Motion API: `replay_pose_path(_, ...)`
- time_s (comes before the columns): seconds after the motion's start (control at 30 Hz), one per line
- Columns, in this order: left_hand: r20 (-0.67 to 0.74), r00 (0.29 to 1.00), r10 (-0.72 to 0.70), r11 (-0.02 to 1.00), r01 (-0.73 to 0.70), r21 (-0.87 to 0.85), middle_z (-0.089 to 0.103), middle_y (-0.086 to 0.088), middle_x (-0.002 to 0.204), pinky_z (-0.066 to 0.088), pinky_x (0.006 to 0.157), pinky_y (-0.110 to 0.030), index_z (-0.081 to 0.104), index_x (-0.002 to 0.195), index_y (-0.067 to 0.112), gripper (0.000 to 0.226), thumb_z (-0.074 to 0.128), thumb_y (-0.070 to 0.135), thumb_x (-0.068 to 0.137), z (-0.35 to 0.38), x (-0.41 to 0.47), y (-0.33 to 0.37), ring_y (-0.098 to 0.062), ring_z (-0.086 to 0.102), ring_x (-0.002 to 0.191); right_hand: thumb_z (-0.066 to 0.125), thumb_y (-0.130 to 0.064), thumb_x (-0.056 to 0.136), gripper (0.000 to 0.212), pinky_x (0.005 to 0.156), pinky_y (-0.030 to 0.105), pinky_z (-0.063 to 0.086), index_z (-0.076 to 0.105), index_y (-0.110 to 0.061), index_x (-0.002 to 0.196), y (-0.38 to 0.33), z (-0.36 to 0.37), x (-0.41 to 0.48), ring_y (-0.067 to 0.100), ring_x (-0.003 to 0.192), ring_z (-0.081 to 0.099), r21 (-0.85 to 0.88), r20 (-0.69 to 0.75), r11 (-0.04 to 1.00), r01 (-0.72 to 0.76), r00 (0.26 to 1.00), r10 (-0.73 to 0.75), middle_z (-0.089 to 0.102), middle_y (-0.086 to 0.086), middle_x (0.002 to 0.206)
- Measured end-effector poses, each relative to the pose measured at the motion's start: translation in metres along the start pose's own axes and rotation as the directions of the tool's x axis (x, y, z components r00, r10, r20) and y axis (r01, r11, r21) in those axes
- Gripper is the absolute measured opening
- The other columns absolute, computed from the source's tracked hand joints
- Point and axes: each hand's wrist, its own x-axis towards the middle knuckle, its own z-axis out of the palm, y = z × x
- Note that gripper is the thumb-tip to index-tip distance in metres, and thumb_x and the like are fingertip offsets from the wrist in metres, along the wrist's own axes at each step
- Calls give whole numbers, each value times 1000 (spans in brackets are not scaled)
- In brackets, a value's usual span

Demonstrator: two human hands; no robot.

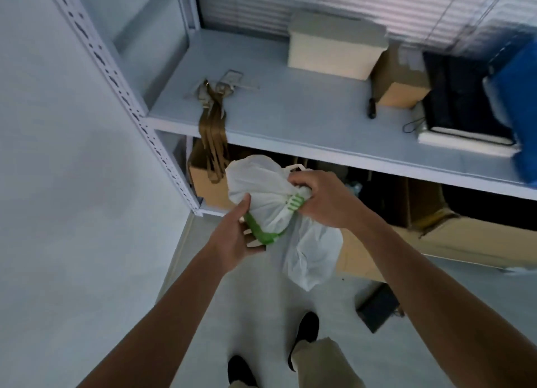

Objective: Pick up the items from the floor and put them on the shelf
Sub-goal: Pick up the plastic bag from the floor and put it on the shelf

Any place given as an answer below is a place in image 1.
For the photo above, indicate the person's right hand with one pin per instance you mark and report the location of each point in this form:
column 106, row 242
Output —
column 329, row 201

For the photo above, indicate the blue plastic bin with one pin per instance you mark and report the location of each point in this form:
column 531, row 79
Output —
column 514, row 102

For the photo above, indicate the person's right thumb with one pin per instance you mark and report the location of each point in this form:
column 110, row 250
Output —
column 298, row 177

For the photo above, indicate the white window blinds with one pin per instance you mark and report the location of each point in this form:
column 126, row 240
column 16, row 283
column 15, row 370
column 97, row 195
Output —
column 360, row 10

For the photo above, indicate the person's black shoe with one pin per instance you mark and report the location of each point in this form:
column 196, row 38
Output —
column 241, row 371
column 304, row 335

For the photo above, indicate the large brown cardboard box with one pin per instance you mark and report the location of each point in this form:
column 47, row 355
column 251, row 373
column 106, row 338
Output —
column 453, row 232

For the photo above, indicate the black marker pen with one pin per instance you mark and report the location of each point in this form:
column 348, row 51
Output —
column 371, row 107

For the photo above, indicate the person's left thumb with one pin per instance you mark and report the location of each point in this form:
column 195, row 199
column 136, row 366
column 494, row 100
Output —
column 246, row 206

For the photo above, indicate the small brown cardboard box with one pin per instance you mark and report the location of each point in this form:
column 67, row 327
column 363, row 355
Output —
column 398, row 79

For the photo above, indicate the person's left forearm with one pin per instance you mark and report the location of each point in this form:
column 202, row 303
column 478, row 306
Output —
column 155, row 329

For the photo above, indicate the white metal shelving unit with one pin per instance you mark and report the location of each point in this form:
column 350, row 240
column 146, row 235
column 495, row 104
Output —
column 235, row 106

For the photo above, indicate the person's right black shoe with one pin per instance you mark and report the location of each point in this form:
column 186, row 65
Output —
column 304, row 335

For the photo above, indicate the white plastic bag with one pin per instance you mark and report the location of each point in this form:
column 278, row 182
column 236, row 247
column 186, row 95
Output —
column 279, row 215

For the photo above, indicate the person's left black shoe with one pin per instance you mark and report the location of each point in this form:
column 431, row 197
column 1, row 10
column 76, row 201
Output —
column 241, row 371

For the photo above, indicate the black keyboard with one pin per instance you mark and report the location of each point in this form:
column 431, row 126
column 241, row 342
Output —
column 461, row 96

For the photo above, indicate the person's left hand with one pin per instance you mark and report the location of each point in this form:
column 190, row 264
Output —
column 228, row 236

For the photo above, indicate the person's beige trouser leg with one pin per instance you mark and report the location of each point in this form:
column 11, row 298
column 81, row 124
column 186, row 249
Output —
column 323, row 364

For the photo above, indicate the white cardboard box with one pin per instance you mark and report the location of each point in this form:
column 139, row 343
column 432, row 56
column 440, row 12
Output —
column 335, row 46

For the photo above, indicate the white flat box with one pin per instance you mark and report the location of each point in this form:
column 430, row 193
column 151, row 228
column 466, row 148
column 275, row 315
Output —
column 461, row 142

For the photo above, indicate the black flat device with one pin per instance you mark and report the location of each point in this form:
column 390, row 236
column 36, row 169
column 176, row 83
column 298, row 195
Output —
column 379, row 307

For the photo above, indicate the person's right forearm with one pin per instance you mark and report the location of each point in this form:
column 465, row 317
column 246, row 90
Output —
column 444, row 308

